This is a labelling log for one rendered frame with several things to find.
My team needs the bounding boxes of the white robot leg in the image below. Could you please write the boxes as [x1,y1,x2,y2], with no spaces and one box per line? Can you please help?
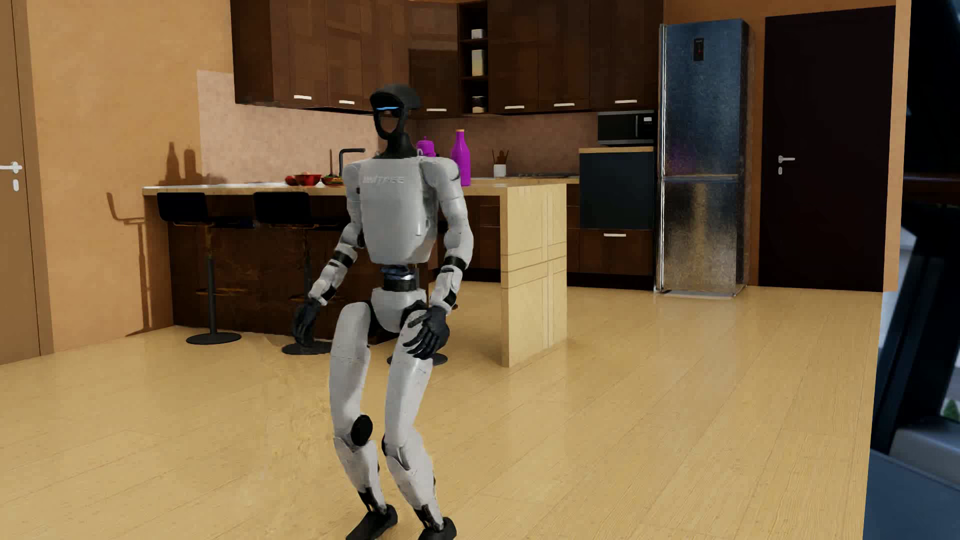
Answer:
[381,315,459,540]
[327,300,400,540]

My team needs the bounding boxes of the dark wood wall cabinets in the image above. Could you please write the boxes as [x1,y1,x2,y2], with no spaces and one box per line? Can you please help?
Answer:
[229,0,666,117]

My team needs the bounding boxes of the tall magenta bottle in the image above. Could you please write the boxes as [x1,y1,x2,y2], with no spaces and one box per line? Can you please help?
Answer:
[450,129,473,188]

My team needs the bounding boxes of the dark brown door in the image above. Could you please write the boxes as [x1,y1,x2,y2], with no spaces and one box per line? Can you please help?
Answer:
[758,6,898,293]

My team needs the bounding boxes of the black bar stool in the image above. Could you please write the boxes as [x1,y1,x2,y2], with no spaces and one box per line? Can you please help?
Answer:
[252,191,336,357]
[156,192,243,347]

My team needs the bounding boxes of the stainless steel refrigerator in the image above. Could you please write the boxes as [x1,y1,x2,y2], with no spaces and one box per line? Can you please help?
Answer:
[655,18,752,298]

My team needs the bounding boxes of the light wood kitchen island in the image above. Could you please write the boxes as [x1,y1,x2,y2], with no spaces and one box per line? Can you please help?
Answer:
[142,176,581,369]

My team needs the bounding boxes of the black robot head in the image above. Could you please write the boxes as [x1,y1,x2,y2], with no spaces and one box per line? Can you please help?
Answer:
[369,84,423,159]

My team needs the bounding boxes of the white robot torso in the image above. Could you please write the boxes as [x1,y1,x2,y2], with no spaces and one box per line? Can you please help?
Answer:
[342,153,461,336]

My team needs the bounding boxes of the white robot left leg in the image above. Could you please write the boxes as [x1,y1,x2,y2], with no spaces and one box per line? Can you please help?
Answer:
[381,315,459,540]

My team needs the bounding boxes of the black microwave oven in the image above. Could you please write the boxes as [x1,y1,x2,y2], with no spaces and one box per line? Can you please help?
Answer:
[597,110,658,147]

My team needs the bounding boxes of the light brown door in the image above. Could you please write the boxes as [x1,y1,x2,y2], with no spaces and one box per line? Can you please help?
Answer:
[0,0,43,367]

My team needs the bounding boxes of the dark blurred foreground furniture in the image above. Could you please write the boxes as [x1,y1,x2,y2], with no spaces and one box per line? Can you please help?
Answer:
[861,0,960,540]

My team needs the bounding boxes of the black kitchen faucet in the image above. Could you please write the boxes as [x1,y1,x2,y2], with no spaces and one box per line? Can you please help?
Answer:
[336,147,368,180]

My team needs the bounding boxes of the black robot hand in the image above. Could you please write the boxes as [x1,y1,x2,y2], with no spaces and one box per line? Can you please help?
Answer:
[402,303,452,361]
[291,296,324,347]

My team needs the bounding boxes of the black built-in oven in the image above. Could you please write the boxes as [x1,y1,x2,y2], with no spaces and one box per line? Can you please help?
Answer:
[578,147,657,231]

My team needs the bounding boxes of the dark wood drawer cabinet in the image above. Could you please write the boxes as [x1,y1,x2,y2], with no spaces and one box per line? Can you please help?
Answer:
[576,228,657,278]

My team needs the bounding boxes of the white robot right leg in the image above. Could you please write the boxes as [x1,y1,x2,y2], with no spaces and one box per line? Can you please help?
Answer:
[327,300,400,540]

